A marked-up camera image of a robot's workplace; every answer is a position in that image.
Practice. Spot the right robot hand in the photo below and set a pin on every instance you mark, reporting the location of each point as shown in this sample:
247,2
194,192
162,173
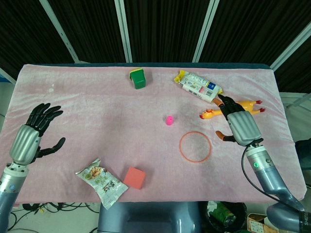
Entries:
243,128

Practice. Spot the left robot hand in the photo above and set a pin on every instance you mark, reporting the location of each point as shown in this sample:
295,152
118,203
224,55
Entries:
25,140

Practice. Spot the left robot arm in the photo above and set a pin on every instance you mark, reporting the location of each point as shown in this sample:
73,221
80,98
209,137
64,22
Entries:
9,184

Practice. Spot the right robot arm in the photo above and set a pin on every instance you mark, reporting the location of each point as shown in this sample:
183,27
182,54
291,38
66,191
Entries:
272,177

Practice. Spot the yellow rubber chicken toy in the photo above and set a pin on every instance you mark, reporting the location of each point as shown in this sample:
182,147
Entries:
245,105

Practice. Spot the white yellow snack package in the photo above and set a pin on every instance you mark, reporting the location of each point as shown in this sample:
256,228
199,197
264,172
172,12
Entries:
199,85

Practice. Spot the pink small cup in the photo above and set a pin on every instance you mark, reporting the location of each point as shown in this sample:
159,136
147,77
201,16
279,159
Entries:
169,120

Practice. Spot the green bag in bin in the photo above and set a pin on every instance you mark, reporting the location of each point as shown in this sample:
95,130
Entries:
222,213

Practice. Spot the white nut snack bag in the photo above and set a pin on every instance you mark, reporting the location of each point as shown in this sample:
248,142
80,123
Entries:
103,182

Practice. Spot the cardboard box with print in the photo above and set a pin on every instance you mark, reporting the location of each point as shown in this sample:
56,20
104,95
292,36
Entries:
257,222

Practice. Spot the pink table cloth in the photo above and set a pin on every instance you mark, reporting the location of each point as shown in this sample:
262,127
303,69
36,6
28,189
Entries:
121,121

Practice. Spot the red square block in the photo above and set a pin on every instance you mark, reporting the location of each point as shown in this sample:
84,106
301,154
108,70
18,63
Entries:
134,177

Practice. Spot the green yellow sponge block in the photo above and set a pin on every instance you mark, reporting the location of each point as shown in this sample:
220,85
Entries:
138,78

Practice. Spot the grey robot torso base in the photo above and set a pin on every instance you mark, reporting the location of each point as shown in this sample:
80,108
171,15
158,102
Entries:
148,217

